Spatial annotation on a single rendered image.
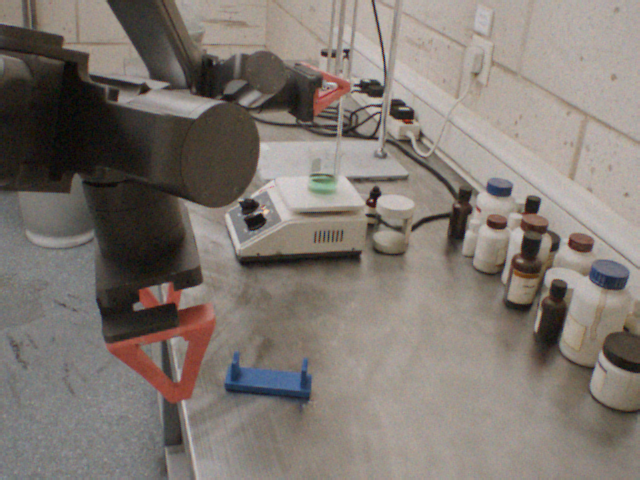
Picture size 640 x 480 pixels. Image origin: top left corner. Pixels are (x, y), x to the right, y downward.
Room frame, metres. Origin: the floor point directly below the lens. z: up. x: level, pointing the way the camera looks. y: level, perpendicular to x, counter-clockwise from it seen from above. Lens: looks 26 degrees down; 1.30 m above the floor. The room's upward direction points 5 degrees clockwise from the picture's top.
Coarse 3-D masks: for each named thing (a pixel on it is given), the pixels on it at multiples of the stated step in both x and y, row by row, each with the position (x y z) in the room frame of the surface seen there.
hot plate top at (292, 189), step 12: (276, 180) 1.10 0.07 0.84; (288, 180) 1.11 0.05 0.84; (300, 180) 1.11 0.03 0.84; (288, 192) 1.06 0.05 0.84; (300, 192) 1.06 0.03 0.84; (348, 192) 1.08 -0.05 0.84; (288, 204) 1.02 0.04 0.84; (300, 204) 1.02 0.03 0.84; (312, 204) 1.02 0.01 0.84; (324, 204) 1.03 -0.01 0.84; (336, 204) 1.03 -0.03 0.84; (348, 204) 1.03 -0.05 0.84; (360, 204) 1.04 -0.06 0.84
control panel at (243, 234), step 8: (264, 192) 1.11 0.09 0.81; (256, 200) 1.09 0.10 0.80; (264, 200) 1.08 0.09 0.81; (240, 208) 1.09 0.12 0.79; (264, 208) 1.06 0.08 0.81; (272, 208) 1.05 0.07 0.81; (232, 216) 1.07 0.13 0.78; (240, 216) 1.06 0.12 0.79; (272, 216) 1.02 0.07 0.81; (240, 224) 1.04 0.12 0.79; (264, 224) 1.01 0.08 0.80; (272, 224) 1.00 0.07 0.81; (240, 232) 1.01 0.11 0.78; (248, 232) 1.01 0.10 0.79; (256, 232) 1.00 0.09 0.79; (240, 240) 0.99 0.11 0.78
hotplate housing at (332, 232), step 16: (272, 192) 1.10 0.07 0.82; (288, 208) 1.04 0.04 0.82; (288, 224) 1.00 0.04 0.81; (304, 224) 1.00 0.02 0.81; (320, 224) 1.01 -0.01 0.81; (336, 224) 1.02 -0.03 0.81; (352, 224) 1.03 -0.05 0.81; (256, 240) 0.98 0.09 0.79; (272, 240) 0.99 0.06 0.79; (288, 240) 1.00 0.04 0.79; (304, 240) 1.00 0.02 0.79; (320, 240) 1.01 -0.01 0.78; (336, 240) 1.02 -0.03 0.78; (352, 240) 1.03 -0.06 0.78; (240, 256) 0.98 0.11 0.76; (256, 256) 0.99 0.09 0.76; (272, 256) 0.99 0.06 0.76; (288, 256) 1.00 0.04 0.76; (304, 256) 1.01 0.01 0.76; (320, 256) 1.02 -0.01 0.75
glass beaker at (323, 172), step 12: (324, 144) 1.10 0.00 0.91; (312, 156) 1.06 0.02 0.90; (324, 156) 1.05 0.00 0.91; (336, 156) 1.05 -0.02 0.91; (312, 168) 1.06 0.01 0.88; (324, 168) 1.05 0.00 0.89; (336, 168) 1.06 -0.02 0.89; (312, 180) 1.06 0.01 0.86; (324, 180) 1.05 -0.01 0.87; (336, 180) 1.06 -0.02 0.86; (312, 192) 1.05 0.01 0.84; (324, 192) 1.05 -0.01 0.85; (336, 192) 1.06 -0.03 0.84
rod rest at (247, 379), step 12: (228, 372) 0.70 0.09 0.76; (240, 372) 0.70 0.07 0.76; (252, 372) 0.70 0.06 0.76; (264, 372) 0.70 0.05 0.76; (276, 372) 0.71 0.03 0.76; (288, 372) 0.71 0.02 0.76; (228, 384) 0.68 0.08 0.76; (240, 384) 0.68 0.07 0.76; (252, 384) 0.68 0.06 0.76; (264, 384) 0.68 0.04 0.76; (276, 384) 0.68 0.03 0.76; (288, 384) 0.69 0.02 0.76; (300, 384) 0.68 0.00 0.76; (300, 396) 0.68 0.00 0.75
